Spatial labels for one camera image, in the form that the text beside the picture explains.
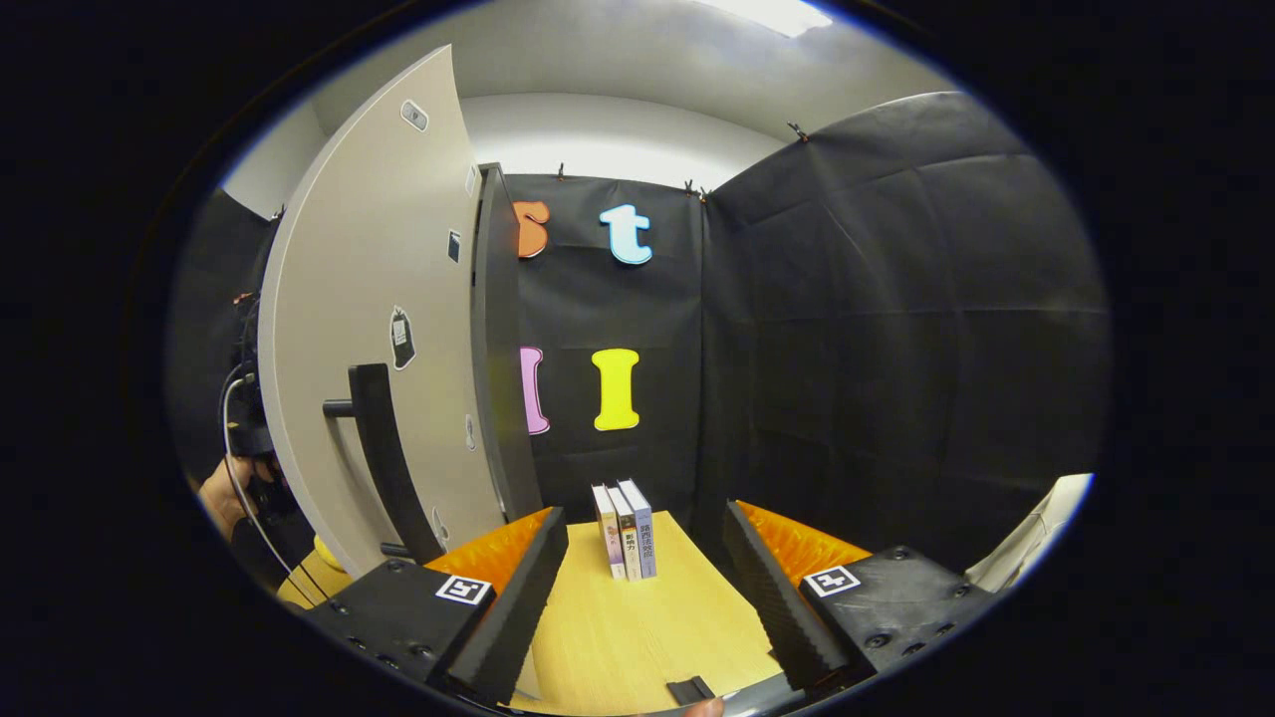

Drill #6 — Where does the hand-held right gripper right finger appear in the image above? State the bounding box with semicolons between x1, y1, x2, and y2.
722;500;997;693

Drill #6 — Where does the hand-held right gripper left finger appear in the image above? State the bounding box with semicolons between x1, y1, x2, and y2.
299;506;571;708

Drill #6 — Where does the black door handle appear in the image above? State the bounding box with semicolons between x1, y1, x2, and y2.
322;363;446;566

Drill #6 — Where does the beige cabinet door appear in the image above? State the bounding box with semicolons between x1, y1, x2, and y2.
257;45;544;703

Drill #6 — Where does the cream spine book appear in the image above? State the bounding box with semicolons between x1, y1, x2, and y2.
592;484;627;582

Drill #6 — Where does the white spine book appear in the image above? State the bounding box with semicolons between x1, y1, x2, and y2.
607;484;643;582

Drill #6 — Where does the white cloth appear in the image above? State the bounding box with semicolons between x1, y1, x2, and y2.
964;472;1095;596

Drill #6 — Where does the black backdrop cloth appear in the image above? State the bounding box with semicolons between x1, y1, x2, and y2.
167;92;1112;598

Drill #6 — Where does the long ceiling light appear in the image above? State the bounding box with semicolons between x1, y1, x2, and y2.
697;0;833;39

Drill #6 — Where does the grey cable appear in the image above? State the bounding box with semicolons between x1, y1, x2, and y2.
221;370;330;598

